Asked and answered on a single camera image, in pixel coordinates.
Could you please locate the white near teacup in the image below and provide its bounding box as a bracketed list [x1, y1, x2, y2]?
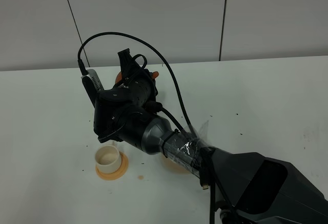
[95, 145, 122, 174]

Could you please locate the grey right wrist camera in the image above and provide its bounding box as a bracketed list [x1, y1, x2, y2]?
[81, 69, 104, 106]

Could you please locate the beige teapot saucer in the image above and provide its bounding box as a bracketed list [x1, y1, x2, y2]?
[160, 155, 190, 175]

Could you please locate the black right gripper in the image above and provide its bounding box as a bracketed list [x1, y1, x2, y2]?
[98, 48, 161, 107]

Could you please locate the orange near coaster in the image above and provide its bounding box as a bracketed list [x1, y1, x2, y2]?
[95, 152, 129, 180]

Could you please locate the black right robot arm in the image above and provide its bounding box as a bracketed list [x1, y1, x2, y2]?
[94, 49, 327, 223]

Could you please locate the brown clay teapot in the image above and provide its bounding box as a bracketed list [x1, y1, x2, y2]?
[115, 71, 159, 84]

